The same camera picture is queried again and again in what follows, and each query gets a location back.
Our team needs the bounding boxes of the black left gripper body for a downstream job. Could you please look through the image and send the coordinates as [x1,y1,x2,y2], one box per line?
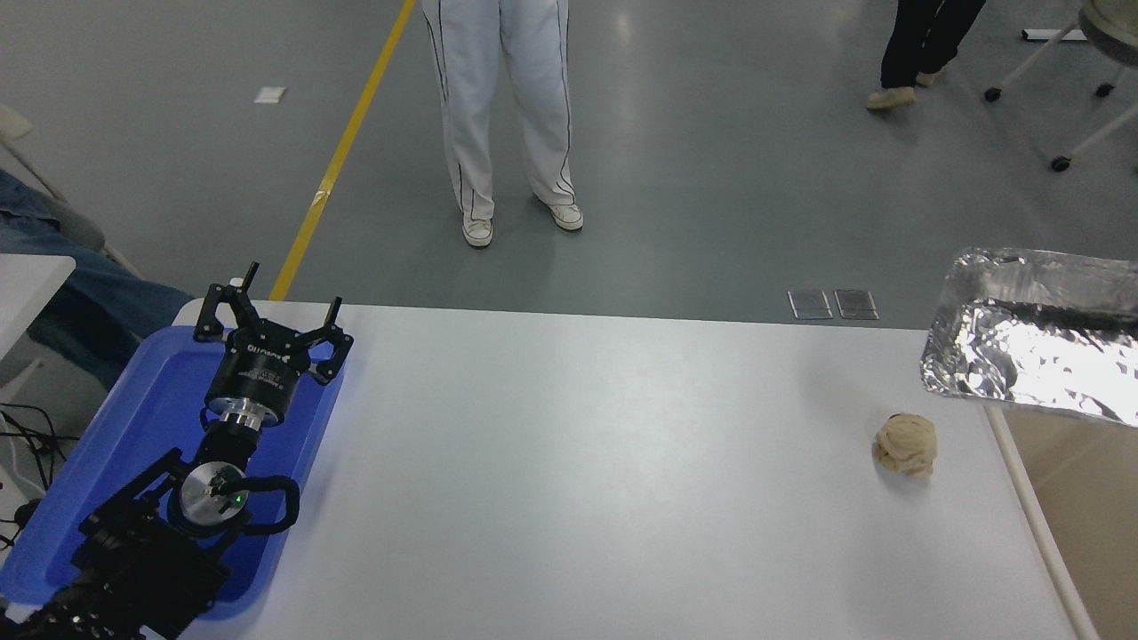
[204,318,311,420]

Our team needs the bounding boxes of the crinkled foil plate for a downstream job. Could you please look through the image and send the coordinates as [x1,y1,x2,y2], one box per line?
[920,247,1138,429]

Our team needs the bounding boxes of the blue plastic tray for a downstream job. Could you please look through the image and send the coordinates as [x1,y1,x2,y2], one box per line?
[0,324,346,620]

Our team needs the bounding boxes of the seated person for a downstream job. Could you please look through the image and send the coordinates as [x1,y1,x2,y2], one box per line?
[0,167,195,392]

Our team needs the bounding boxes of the white side table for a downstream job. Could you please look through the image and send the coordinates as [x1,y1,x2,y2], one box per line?
[0,252,76,392]

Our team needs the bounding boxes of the standing person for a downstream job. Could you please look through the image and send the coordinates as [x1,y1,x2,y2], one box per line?
[420,0,585,248]

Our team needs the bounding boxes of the crumpled tan paper ball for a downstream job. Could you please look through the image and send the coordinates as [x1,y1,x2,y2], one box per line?
[871,413,938,479]

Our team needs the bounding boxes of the person with tan shoes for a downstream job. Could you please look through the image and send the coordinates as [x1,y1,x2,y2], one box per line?
[867,0,988,111]

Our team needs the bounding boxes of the large pale bin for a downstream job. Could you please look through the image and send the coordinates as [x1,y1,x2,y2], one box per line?
[982,404,1138,640]

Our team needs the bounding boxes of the white chair with casters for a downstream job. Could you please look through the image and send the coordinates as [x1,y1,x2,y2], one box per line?
[984,0,1138,172]

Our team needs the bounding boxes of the black floor cable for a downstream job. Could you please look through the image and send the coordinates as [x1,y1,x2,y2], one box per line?
[0,404,60,552]

